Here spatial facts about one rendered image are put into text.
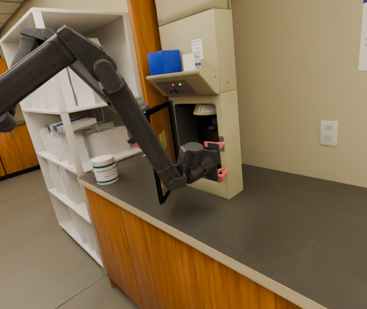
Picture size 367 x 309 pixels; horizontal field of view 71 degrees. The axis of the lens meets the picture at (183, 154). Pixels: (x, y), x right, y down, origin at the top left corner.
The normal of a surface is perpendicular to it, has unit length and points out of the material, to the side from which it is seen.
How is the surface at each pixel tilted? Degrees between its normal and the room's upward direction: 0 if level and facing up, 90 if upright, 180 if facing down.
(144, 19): 90
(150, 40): 90
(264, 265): 0
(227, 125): 90
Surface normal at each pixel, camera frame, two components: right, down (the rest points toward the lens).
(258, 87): -0.72, 0.30
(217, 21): 0.68, 0.14
